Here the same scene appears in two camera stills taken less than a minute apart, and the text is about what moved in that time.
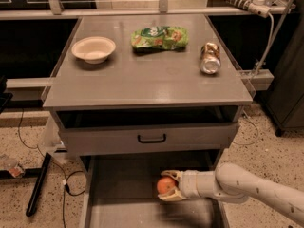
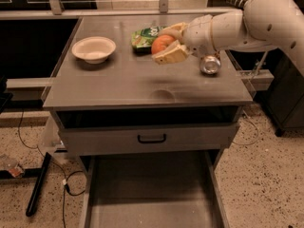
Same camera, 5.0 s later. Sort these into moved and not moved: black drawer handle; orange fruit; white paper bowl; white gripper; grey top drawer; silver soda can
Moved: orange fruit; white gripper
Not moved: grey top drawer; black drawer handle; white paper bowl; silver soda can
